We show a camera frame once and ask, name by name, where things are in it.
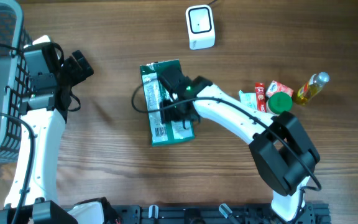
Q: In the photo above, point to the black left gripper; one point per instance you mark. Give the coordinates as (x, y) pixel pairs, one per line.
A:
(81, 73)

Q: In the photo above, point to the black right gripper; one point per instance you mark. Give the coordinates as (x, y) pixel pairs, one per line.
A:
(174, 111)

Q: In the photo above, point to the green gloves package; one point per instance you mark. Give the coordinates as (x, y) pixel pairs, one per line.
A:
(172, 132)

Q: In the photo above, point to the teal wet wipes pack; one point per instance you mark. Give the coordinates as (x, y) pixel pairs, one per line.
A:
(249, 99)

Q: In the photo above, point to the red coffee stick sachet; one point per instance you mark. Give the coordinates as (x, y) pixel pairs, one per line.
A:
(260, 97)

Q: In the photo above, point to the green lidded small jar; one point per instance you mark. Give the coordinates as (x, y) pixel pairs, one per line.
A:
(278, 103)

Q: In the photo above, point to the yellow dish soap bottle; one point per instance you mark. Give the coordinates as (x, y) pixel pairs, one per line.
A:
(311, 88)

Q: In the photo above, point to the red white tissue box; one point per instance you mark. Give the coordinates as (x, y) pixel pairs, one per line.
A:
(276, 87)

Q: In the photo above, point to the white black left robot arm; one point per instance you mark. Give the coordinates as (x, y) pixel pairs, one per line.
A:
(36, 79)

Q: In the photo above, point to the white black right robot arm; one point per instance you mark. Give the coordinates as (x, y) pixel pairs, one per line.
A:
(284, 154)

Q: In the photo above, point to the white barcode scanner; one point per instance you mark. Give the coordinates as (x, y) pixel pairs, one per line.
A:
(200, 26)

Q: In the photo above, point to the dark grey plastic shopping basket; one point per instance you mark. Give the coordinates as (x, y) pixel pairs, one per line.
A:
(14, 77)

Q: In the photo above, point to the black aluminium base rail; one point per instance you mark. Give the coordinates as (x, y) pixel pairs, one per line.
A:
(257, 213)

